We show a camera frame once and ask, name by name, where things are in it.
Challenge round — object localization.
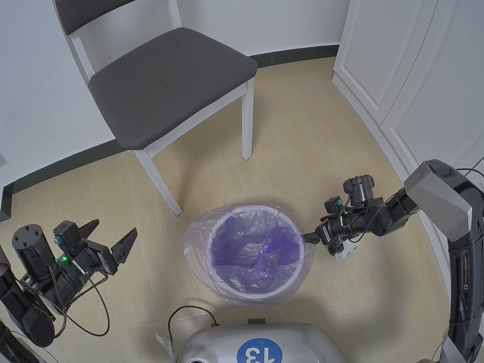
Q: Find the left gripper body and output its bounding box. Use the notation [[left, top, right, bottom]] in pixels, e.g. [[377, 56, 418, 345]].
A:
[[60, 240, 118, 285]]

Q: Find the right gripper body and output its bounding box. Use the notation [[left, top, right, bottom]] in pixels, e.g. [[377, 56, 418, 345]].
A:
[[316, 218, 354, 246]]

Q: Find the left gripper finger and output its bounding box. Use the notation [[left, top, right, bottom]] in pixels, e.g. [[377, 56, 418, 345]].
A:
[[77, 220, 100, 242], [110, 228, 138, 276]]

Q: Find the purple plastic bag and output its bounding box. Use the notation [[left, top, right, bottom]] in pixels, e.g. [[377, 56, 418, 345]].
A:
[[183, 201, 316, 308]]

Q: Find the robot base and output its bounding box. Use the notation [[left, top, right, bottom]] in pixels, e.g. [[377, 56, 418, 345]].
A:
[[181, 318, 345, 363]]

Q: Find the white trash bin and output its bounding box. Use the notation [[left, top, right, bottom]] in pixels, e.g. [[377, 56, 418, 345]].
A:
[[206, 207, 306, 299]]

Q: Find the white chair grey seat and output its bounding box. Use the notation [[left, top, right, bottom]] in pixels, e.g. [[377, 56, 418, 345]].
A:
[[47, 0, 259, 218]]

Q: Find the white wardrobe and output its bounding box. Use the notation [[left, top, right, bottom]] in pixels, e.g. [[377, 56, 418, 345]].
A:
[[333, 0, 484, 317]]

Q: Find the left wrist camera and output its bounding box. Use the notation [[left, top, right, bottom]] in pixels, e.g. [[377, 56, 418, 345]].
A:
[[52, 220, 83, 250]]

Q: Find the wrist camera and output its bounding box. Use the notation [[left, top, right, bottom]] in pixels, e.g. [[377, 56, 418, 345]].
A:
[[52, 220, 83, 250], [324, 195, 345, 216]]

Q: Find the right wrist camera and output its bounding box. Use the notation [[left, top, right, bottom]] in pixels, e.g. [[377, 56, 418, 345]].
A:
[[324, 195, 345, 216]]

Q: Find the black cable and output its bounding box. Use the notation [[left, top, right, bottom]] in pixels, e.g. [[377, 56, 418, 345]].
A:
[[167, 306, 221, 354], [64, 275, 111, 336]]

